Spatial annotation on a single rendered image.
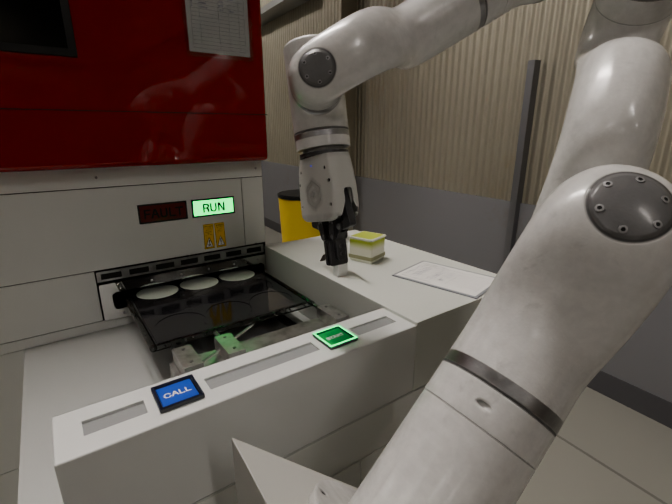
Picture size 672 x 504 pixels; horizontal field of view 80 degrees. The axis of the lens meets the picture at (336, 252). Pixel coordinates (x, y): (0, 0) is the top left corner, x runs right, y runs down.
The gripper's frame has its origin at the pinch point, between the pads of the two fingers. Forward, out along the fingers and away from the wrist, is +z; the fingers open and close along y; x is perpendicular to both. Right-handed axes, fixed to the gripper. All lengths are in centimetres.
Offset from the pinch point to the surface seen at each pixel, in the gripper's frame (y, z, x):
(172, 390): -4.1, 14.6, -26.4
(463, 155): -116, -27, 187
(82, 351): -54, 19, -35
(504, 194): -88, 0, 185
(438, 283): -8.7, 13.2, 32.7
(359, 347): 1.0, 16.1, 1.6
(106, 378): -40, 22, -32
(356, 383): -0.2, 22.6, 1.1
